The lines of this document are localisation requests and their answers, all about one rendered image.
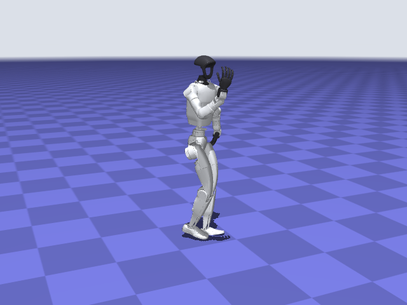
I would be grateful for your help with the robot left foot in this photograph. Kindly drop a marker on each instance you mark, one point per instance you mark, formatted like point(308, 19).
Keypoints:
point(212, 231)

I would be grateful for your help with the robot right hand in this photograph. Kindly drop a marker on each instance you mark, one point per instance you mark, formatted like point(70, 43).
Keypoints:
point(225, 81)

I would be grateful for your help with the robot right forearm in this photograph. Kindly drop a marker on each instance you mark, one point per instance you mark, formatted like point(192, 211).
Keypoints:
point(211, 107)

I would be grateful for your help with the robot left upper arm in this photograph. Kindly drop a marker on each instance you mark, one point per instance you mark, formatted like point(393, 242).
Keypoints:
point(218, 110)

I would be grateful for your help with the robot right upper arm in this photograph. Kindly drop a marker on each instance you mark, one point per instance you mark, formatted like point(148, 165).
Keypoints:
point(191, 94)

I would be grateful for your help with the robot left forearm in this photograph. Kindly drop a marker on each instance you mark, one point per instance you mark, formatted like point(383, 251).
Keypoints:
point(216, 124)

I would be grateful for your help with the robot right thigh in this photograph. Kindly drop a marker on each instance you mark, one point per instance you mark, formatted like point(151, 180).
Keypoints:
point(203, 167)

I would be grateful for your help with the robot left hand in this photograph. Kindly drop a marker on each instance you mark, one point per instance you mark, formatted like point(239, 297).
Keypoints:
point(215, 137)

